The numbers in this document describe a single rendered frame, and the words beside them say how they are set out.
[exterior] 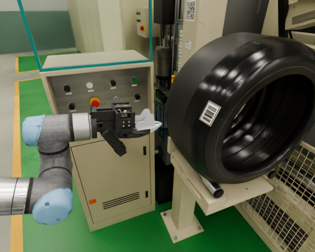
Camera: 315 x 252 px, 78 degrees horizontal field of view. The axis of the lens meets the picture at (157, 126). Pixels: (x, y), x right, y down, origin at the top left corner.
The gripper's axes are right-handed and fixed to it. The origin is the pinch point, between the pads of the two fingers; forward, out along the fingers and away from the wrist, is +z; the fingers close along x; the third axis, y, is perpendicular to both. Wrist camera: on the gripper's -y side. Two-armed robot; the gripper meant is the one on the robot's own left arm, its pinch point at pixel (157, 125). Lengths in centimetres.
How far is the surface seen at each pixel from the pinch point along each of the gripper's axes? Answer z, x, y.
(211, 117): 10.8, -10.8, 7.6
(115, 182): -3, 50, -74
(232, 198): 36, -9, -36
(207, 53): 17.3, 6.4, 21.6
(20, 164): -90, 161, -131
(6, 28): -243, 883, -63
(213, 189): 23.4, -8.7, -26.1
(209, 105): 10.8, -9.0, 10.3
